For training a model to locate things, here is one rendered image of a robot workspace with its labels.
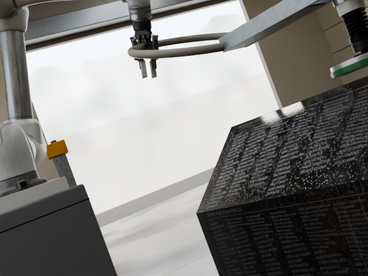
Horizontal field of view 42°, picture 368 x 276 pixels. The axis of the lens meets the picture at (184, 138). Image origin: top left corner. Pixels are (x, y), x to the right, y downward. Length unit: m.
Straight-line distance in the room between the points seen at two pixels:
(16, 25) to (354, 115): 1.50
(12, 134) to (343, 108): 1.24
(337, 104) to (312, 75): 8.91
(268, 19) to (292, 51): 8.46
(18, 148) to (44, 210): 0.28
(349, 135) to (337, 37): 9.25
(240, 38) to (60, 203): 0.85
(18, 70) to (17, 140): 0.36
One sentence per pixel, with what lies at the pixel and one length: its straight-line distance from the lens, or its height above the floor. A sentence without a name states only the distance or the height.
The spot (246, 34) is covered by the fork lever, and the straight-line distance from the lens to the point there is 1.56.
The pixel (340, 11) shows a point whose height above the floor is 0.99.
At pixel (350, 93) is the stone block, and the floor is 0.78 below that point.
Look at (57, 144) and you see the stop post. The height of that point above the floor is 1.06.
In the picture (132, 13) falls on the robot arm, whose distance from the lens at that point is 1.96.
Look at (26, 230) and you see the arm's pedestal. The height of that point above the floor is 0.72.
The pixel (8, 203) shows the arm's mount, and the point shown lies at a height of 0.82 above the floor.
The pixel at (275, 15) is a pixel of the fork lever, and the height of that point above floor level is 1.07.
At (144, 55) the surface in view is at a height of 1.14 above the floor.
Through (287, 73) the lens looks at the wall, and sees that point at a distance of 9.74.
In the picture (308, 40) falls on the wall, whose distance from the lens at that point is 10.26.
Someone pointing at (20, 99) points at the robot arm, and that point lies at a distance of 2.12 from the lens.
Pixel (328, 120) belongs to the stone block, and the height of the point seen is 0.74.
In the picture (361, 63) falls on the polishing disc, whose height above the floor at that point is 0.84.
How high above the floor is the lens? 0.80
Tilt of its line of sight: 1 degrees up
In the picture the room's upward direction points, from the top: 20 degrees counter-clockwise
